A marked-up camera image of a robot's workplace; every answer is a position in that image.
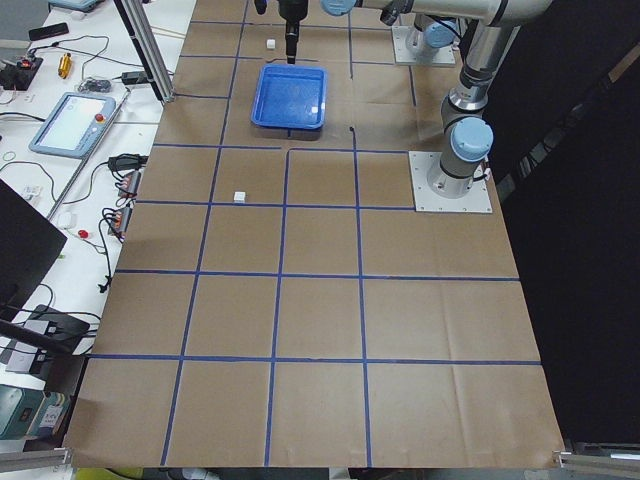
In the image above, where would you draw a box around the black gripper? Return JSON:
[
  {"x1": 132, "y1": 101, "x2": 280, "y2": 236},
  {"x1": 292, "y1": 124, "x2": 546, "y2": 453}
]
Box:
[{"x1": 278, "y1": 0, "x2": 306, "y2": 65}]

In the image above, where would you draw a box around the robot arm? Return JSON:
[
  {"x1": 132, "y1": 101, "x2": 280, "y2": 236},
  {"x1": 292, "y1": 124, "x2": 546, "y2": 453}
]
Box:
[
  {"x1": 321, "y1": 1, "x2": 551, "y2": 199},
  {"x1": 391, "y1": 14, "x2": 461, "y2": 66}
]

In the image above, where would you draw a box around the blue plastic tray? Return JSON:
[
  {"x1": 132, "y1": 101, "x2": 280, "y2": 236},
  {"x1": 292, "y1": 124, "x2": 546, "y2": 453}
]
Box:
[{"x1": 251, "y1": 64, "x2": 328, "y2": 130}]

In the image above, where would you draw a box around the black power adapter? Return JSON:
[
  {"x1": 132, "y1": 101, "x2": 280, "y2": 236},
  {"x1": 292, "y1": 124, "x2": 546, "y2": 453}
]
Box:
[{"x1": 121, "y1": 71, "x2": 149, "y2": 85}]

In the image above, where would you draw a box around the teach pendant tablet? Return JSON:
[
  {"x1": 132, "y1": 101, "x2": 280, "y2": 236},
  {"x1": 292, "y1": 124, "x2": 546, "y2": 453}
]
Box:
[{"x1": 29, "y1": 92, "x2": 116, "y2": 160}]

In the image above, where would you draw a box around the black smartphone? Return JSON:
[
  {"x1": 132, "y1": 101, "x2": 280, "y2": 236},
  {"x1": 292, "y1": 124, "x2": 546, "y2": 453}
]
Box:
[{"x1": 28, "y1": 22, "x2": 69, "y2": 41}]

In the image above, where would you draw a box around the brown paper table cover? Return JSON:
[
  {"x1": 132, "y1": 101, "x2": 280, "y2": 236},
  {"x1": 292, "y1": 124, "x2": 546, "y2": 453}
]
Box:
[{"x1": 65, "y1": 1, "x2": 562, "y2": 469}]

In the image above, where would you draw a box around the black monitor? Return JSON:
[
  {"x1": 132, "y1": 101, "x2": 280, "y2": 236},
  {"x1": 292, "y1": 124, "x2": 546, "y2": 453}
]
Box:
[{"x1": 0, "y1": 181, "x2": 67, "y2": 321}]

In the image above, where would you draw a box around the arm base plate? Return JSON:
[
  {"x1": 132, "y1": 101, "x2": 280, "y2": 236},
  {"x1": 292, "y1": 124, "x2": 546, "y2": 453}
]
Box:
[
  {"x1": 392, "y1": 24, "x2": 456, "y2": 67},
  {"x1": 408, "y1": 151, "x2": 493, "y2": 214}
]

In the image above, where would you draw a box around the aluminium frame post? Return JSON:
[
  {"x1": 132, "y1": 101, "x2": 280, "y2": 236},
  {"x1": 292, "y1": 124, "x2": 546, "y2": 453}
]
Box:
[{"x1": 114, "y1": 0, "x2": 175, "y2": 104}]

